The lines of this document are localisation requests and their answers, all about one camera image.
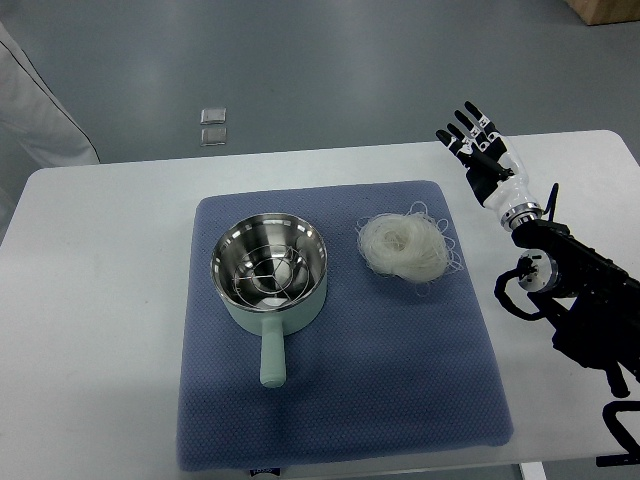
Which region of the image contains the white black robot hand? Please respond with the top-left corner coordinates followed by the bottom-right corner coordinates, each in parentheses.
top-left (436, 101), bottom-right (543, 232)

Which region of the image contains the white vermicelli bundle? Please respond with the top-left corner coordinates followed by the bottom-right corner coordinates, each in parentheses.
top-left (355, 201), bottom-right (464, 297)

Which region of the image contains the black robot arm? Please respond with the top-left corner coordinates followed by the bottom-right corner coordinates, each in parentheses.
top-left (494, 219), bottom-right (639, 467)

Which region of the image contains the mint green steel pot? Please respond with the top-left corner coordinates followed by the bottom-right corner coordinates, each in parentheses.
top-left (211, 213), bottom-right (328, 388)

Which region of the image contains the brown cardboard box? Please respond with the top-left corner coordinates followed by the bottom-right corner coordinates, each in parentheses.
top-left (566, 0), bottom-right (640, 26)

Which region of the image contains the upper silver floor plate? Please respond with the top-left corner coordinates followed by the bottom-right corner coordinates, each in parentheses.
top-left (200, 107), bottom-right (227, 125)

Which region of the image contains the white table leg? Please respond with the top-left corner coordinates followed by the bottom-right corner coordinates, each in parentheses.
top-left (519, 462), bottom-right (547, 480)

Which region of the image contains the white fabric cover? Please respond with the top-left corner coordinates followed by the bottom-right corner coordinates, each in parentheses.
top-left (1, 28), bottom-right (100, 234)

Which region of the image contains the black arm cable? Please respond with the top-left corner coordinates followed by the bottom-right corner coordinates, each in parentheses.
top-left (543, 182), bottom-right (560, 224)

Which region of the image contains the wire steaming rack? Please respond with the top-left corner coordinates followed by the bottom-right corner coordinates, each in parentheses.
top-left (232, 245), bottom-right (313, 309)

